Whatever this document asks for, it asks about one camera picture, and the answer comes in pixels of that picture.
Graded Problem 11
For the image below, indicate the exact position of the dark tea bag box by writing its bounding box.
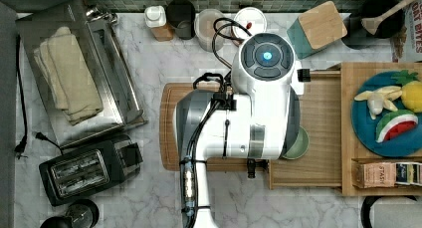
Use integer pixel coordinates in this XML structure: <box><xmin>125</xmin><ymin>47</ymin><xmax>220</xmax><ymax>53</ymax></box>
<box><xmin>395</xmin><ymin>162</ymin><xmax>421</xmax><ymax>186</ymax></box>

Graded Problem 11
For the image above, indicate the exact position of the wooden drawer cabinet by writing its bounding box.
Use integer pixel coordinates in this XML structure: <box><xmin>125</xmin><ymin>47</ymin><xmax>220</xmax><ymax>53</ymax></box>
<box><xmin>328</xmin><ymin>62</ymin><xmax>421</xmax><ymax>196</ymax></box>

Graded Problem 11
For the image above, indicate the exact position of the teal canister wooden lid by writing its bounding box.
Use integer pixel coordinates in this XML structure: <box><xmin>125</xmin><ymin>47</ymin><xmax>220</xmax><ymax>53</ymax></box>
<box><xmin>287</xmin><ymin>1</ymin><xmax>347</xmax><ymax>59</ymax></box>

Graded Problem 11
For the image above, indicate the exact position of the wooden drawer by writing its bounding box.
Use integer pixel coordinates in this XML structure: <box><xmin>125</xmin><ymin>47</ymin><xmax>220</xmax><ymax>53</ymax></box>
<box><xmin>269</xmin><ymin>71</ymin><xmax>342</xmax><ymax>189</ymax></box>

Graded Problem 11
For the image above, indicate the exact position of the stainless toaster oven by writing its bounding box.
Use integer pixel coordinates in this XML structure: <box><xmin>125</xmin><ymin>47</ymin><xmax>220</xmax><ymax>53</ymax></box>
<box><xmin>16</xmin><ymin>0</ymin><xmax>147</xmax><ymax>147</ymax></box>

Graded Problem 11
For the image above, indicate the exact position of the black utensil holder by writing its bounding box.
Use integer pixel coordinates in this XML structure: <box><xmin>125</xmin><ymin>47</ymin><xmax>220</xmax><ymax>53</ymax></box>
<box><xmin>341</xmin><ymin>0</ymin><xmax>406</xmax><ymax>51</ymax></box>

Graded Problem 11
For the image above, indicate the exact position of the white pink bowl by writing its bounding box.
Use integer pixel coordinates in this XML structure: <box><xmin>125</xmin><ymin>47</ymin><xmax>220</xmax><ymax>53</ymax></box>
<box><xmin>231</xmin><ymin>7</ymin><xmax>267</xmax><ymax>40</ymax></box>

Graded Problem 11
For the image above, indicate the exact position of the orange tea box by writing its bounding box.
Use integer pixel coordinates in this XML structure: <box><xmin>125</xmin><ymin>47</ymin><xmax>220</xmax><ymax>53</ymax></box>
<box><xmin>352</xmin><ymin>162</ymin><xmax>396</xmax><ymax>188</ymax></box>

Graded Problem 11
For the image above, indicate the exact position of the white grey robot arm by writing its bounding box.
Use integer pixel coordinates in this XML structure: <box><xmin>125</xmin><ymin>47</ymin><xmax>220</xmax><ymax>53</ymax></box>
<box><xmin>173</xmin><ymin>33</ymin><xmax>311</xmax><ymax>228</ymax></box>

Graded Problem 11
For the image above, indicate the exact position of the toy banana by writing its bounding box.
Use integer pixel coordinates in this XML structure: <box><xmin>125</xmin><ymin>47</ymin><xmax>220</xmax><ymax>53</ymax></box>
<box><xmin>354</xmin><ymin>86</ymin><xmax>402</xmax><ymax>119</ymax></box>

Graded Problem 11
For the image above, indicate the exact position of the clear plastic container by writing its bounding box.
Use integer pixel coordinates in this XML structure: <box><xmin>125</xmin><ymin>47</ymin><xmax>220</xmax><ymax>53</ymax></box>
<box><xmin>194</xmin><ymin>9</ymin><xmax>224</xmax><ymax>52</ymax></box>

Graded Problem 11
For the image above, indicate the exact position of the white lidded spice jar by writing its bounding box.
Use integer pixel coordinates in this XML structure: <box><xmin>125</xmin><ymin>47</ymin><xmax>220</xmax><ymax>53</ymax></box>
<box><xmin>144</xmin><ymin>6</ymin><xmax>173</xmax><ymax>42</ymax></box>

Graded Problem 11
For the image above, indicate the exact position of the toy watermelon slice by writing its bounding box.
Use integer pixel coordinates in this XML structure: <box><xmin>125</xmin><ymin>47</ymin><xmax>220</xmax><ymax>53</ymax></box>
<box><xmin>375</xmin><ymin>110</ymin><xmax>419</xmax><ymax>143</ymax></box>

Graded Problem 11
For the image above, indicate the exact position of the black cup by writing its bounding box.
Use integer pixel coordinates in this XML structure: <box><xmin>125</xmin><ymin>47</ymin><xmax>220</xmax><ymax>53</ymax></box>
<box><xmin>166</xmin><ymin>0</ymin><xmax>195</xmax><ymax>40</ymax></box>

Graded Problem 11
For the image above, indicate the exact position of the toy yellow pineapple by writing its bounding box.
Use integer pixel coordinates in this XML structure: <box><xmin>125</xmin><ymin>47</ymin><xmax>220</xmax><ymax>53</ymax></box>
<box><xmin>391</xmin><ymin>70</ymin><xmax>422</xmax><ymax>114</ymax></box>

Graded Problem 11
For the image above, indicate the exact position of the wooden spoon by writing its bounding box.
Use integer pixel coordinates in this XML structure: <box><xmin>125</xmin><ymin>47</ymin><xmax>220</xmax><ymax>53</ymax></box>
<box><xmin>361</xmin><ymin>0</ymin><xmax>416</xmax><ymax>35</ymax></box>

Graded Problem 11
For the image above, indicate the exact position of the blue plate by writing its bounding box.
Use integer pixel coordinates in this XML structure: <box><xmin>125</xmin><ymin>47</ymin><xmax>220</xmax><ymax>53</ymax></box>
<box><xmin>351</xmin><ymin>71</ymin><xmax>422</xmax><ymax>157</ymax></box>

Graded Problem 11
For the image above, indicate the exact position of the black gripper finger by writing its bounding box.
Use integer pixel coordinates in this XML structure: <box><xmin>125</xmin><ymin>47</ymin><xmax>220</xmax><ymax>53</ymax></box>
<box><xmin>247</xmin><ymin>159</ymin><xmax>268</xmax><ymax>178</ymax></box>
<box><xmin>298</xmin><ymin>69</ymin><xmax>311</xmax><ymax>83</ymax></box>

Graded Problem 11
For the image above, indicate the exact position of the green bowl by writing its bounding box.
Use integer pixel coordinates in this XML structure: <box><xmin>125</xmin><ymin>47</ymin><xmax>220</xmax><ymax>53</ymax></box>
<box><xmin>283</xmin><ymin>127</ymin><xmax>310</xmax><ymax>159</ymax></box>

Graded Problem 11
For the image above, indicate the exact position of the folded beige towel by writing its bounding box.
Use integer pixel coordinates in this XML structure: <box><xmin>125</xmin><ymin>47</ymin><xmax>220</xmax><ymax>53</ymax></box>
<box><xmin>33</xmin><ymin>27</ymin><xmax>104</xmax><ymax>125</ymax></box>

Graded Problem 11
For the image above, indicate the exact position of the snack bag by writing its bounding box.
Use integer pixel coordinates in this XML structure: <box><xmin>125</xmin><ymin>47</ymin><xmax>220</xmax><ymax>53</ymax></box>
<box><xmin>391</xmin><ymin>0</ymin><xmax>422</xmax><ymax>63</ymax></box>

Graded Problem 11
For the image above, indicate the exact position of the black round kettle lid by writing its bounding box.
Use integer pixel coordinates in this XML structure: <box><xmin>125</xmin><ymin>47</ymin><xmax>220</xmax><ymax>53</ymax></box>
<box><xmin>40</xmin><ymin>199</ymin><xmax>100</xmax><ymax>228</ymax></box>

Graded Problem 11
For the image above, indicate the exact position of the black power cord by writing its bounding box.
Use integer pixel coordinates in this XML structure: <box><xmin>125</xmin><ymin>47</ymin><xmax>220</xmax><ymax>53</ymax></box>
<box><xmin>13</xmin><ymin>35</ymin><xmax>64</xmax><ymax>159</ymax></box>

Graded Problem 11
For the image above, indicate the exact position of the black paper towel base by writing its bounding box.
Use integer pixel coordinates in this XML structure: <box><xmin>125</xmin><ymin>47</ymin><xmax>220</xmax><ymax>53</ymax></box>
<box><xmin>360</xmin><ymin>195</ymin><xmax>422</xmax><ymax>228</ymax></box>

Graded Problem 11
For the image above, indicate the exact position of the wooden cutting board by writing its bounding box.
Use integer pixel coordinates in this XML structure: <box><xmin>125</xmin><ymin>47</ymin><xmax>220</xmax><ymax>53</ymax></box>
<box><xmin>159</xmin><ymin>82</ymin><xmax>270</xmax><ymax>172</ymax></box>

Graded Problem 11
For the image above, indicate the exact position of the black toaster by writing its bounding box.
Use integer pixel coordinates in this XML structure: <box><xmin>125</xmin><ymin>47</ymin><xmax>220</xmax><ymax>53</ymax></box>
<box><xmin>39</xmin><ymin>134</ymin><xmax>143</xmax><ymax>206</ymax></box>

